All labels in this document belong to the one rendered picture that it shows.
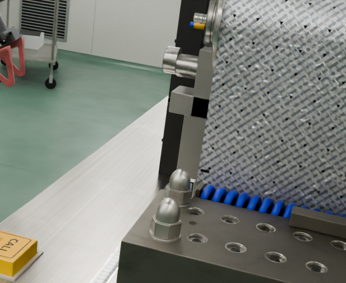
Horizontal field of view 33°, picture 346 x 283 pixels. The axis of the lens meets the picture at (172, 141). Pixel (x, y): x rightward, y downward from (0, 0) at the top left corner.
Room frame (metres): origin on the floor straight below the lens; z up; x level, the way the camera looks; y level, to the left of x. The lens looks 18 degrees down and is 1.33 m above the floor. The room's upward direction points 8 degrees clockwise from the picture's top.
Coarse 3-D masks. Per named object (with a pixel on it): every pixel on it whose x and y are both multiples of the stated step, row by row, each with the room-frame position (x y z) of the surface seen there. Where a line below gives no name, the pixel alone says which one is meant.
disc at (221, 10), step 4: (220, 0) 0.74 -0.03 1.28; (224, 0) 0.74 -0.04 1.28; (220, 4) 0.73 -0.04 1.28; (224, 4) 0.74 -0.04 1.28; (220, 8) 0.73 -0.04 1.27; (220, 12) 0.73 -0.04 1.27; (220, 16) 0.73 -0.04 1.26; (216, 20) 0.73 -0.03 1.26; (220, 20) 0.73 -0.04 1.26; (216, 24) 0.73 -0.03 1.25; (220, 24) 0.74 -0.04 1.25; (216, 28) 0.73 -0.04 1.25; (216, 32) 0.73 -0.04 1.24; (216, 36) 0.73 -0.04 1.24; (216, 40) 0.73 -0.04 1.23; (216, 44) 0.73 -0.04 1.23; (216, 48) 0.74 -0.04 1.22; (216, 52) 0.74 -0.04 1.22
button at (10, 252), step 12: (0, 240) 0.70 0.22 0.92; (12, 240) 0.71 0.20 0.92; (24, 240) 0.71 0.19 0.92; (36, 240) 0.72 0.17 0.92; (0, 252) 0.67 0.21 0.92; (12, 252) 0.68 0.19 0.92; (24, 252) 0.68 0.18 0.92; (36, 252) 0.72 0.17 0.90; (0, 264) 0.66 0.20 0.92; (12, 264) 0.65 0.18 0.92; (24, 264) 0.68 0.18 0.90; (12, 276) 0.65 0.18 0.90
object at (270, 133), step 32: (224, 64) 0.74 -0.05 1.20; (224, 96) 0.73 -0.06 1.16; (256, 96) 0.73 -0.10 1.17; (288, 96) 0.72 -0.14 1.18; (320, 96) 0.71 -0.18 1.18; (224, 128) 0.73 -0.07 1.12; (256, 128) 0.72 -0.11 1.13; (288, 128) 0.72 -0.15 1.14; (320, 128) 0.71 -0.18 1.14; (224, 160) 0.73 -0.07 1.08; (256, 160) 0.72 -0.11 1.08; (288, 160) 0.71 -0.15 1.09; (320, 160) 0.71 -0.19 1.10; (256, 192) 0.72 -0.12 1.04; (288, 192) 0.71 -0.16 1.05; (320, 192) 0.70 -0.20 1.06
